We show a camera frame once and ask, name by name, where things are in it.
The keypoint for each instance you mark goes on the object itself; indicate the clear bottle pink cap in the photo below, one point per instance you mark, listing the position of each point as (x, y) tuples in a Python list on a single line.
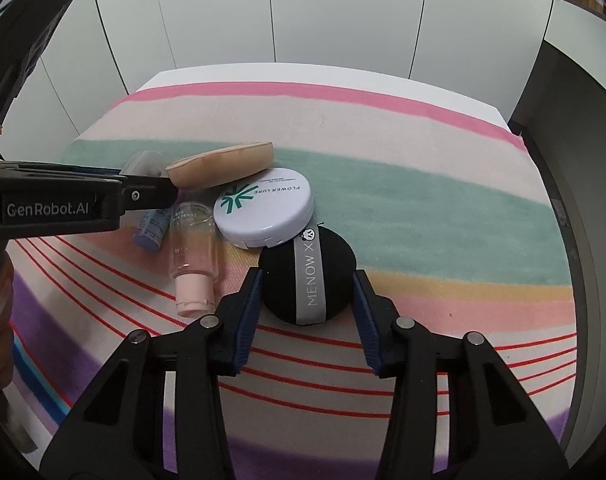
[(193, 259)]

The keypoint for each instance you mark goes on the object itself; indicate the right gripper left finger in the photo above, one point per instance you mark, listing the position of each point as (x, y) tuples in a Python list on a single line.
[(153, 410)]

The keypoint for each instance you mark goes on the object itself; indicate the colourful striped cloth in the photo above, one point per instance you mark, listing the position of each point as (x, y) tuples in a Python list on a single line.
[(445, 212)]

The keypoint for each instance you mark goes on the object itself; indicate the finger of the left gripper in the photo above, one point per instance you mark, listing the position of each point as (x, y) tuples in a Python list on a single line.
[(146, 193), (51, 166)]

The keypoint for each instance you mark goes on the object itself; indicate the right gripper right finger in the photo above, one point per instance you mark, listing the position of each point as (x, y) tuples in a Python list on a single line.
[(458, 412)]

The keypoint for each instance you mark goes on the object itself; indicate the beige powder puff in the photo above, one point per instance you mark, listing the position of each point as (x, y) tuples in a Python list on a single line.
[(221, 166)]

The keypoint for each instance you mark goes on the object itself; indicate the black round powder puff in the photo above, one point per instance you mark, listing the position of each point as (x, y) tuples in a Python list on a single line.
[(308, 280)]

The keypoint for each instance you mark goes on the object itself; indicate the white round compact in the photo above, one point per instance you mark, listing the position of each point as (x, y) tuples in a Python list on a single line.
[(264, 210)]

